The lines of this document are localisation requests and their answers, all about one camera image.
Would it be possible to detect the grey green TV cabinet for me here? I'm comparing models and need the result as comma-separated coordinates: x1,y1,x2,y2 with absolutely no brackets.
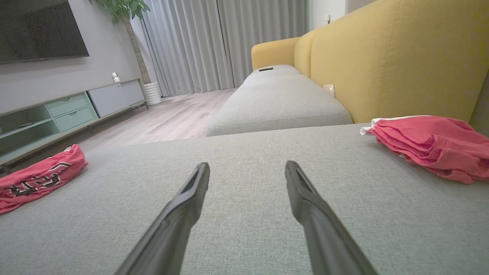
0,78,147,172

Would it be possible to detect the long grey sofa seat cushion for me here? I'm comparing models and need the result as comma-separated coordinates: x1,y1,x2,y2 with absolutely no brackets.
206,74,353,137

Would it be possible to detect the short grey sofa seat cushion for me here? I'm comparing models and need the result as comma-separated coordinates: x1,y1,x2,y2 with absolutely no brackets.
244,64,302,86

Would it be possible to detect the yellow sofa armrest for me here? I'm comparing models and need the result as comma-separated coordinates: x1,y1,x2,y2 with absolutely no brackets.
251,37,302,71

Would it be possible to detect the grey pleated curtain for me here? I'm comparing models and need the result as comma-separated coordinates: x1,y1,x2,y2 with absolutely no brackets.
217,0,309,88
141,0,234,97

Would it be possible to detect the red garment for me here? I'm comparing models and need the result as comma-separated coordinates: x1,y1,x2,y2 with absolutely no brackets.
360,115,489,184

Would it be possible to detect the green potted tree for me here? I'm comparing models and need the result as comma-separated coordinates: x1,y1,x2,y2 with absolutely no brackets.
89,0,151,84

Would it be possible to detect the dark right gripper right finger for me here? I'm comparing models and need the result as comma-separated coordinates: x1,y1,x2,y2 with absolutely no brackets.
285,160,379,275

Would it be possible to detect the large yellow sofa backrest cushion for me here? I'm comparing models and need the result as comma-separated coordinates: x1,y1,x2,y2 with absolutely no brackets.
310,0,489,123

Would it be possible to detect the white ribbed plant pot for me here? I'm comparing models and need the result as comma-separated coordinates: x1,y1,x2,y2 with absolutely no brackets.
143,82,163,106

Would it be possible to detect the large grey sofa seat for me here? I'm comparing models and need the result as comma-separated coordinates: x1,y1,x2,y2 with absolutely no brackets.
0,123,489,275

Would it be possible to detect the black flat television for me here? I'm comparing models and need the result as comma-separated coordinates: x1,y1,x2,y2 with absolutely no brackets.
0,0,90,65

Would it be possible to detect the small yellow sofa backrest cushion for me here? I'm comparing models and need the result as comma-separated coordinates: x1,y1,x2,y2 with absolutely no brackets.
294,31,319,79

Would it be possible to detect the red white Bulls jersey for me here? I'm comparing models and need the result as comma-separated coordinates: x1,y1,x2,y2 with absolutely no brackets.
0,144,89,214

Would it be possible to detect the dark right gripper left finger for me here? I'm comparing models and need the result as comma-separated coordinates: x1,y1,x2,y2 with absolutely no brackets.
115,162,210,275

